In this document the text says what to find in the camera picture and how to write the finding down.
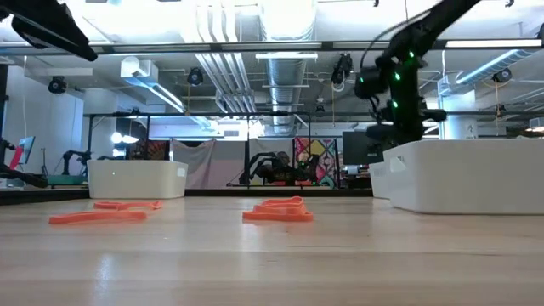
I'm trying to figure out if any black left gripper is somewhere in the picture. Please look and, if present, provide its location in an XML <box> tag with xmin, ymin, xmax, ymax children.
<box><xmin>0</xmin><ymin>0</ymin><xmax>99</xmax><ymax>63</ymax></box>

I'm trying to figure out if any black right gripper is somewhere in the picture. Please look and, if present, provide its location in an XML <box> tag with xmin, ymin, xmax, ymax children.
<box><xmin>367</xmin><ymin>42</ymin><xmax>447</xmax><ymax>144</ymax></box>

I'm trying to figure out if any white plastic basket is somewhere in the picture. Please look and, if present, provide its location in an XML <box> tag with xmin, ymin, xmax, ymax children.
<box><xmin>368</xmin><ymin>161</ymin><xmax>390</xmax><ymax>200</ymax></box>
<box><xmin>382</xmin><ymin>139</ymin><xmax>544</xmax><ymax>215</ymax></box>
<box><xmin>88</xmin><ymin>160</ymin><xmax>189</xmax><ymax>200</ymax></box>

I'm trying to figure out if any black computer monitor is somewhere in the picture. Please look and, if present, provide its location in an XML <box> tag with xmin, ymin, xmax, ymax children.
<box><xmin>342</xmin><ymin>130</ymin><xmax>386</xmax><ymax>167</ymax></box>

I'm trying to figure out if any colourful patterned tapestry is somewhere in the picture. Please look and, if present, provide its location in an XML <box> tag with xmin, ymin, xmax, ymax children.
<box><xmin>293</xmin><ymin>135</ymin><xmax>341</xmax><ymax>189</ymax></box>

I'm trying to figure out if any white building pillar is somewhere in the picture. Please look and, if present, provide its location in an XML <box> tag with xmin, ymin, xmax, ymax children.
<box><xmin>437</xmin><ymin>78</ymin><xmax>479</xmax><ymax>140</ymax></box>

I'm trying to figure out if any white globe ceiling lamp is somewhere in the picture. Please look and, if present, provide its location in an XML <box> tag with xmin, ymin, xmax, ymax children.
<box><xmin>120</xmin><ymin>55</ymin><xmax>141</xmax><ymax>77</ymax></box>

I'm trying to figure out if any small tilted monitor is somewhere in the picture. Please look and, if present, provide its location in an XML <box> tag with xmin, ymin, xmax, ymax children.
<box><xmin>12</xmin><ymin>135</ymin><xmax>37</xmax><ymax>166</ymax></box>

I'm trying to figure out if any teal background bench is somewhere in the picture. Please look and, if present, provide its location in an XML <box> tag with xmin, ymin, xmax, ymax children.
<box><xmin>46</xmin><ymin>173</ymin><xmax>89</xmax><ymax>187</ymax></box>

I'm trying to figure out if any black overhead crossbar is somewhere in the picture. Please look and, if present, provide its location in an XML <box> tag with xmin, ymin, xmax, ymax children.
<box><xmin>87</xmin><ymin>39</ymin><xmax>544</xmax><ymax>55</ymax></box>

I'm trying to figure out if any dark red patterned tapestry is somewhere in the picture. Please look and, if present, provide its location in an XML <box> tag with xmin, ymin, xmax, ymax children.
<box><xmin>127</xmin><ymin>139</ymin><xmax>171</xmax><ymax>162</ymax></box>

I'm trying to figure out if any grey cloth curtain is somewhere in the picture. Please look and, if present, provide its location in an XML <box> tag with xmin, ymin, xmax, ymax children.
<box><xmin>171</xmin><ymin>138</ymin><xmax>295</xmax><ymax>190</ymax></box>

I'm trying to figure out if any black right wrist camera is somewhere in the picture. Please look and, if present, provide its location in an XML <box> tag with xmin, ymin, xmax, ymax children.
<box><xmin>354</xmin><ymin>66</ymin><xmax>388</xmax><ymax>99</ymax></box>

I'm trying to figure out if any black ceiling cable reel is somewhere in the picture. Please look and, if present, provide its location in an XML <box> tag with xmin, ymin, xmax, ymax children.
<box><xmin>186</xmin><ymin>66</ymin><xmax>205</xmax><ymax>87</ymax></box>
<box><xmin>47</xmin><ymin>76</ymin><xmax>68</xmax><ymax>95</ymax></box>
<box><xmin>492</xmin><ymin>67</ymin><xmax>513</xmax><ymax>84</ymax></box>
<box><xmin>330</xmin><ymin>53</ymin><xmax>354</xmax><ymax>93</ymax></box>

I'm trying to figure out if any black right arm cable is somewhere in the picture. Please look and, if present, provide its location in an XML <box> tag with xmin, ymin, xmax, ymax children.
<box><xmin>360</xmin><ymin>8</ymin><xmax>433</xmax><ymax>71</ymax></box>

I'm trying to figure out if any silver ventilation duct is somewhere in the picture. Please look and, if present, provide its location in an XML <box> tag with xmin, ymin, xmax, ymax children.
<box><xmin>259</xmin><ymin>0</ymin><xmax>318</xmax><ymax>136</ymax></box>

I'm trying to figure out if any blue flexible duct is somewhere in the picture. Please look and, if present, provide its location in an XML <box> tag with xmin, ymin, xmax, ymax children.
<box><xmin>456</xmin><ymin>48</ymin><xmax>535</xmax><ymax>86</ymax></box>

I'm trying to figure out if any black aluminium table frame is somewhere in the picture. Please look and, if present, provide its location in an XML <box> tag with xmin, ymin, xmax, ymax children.
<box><xmin>0</xmin><ymin>188</ymin><xmax>374</xmax><ymax>201</ymax></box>

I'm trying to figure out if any black background workstation frame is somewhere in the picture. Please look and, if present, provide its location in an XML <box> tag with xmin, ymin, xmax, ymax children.
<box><xmin>83</xmin><ymin>110</ymin><xmax>544</xmax><ymax>190</ymax></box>

